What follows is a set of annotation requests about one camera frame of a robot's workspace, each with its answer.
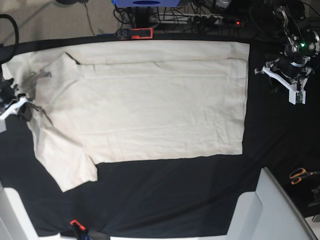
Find black table cloth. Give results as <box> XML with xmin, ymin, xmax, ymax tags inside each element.
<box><xmin>0</xmin><ymin>40</ymin><xmax>320</xmax><ymax>239</ymax></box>

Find orange black clamp top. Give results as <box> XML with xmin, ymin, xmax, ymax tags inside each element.
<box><xmin>115</xmin><ymin>28</ymin><xmax>154</xmax><ymax>40</ymax></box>

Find white frame left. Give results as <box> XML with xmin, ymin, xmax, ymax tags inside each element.
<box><xmin>0</xmin><ymin>186</ymin><xmax>61</xmax><ymax>240</ymax></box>

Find orange clamp bottom edge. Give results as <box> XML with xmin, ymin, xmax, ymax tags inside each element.
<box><xmin>69</xmin><ymin>219</ymin><xmax>86</xmax><ymax>231</ymax></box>

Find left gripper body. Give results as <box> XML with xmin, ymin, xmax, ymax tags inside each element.
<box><xmin>254</xmin><ymin>57</ymin><xmax>313</xmax><ymax>105</ymax></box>

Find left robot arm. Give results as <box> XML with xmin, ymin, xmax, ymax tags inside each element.
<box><xmin>248</xmin><ymin>0</ymin><xmax>320</xmax><ymax>105</ymax></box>

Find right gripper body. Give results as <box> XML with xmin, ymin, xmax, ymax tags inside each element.
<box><xmin>0</xmin><ymin>78</ymin><xmax>32</xmax><ymax>132</ymax></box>

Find orange handled scissors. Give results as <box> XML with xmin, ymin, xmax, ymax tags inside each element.
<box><xmin>289</xmin><ymin>168</ymin><xmax>320</xmax><ymax>185</ymax></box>

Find white power strip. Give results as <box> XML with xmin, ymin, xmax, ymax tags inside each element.
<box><xmin>149</xmin><ymin>12</ymin><xmax>224</xmax><ymax>24</ymax></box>

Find white T-shirt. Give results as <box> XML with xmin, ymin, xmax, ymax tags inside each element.
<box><xmin>2</xmin><ymin>40</ymin><xmax>250</xmax><ymax>192</ymax></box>

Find blue box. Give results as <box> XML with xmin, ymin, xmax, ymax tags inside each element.
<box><xmin>111</xmin><ymin>0</ymin><xmax>180</xmax><ymax>8</ymax></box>

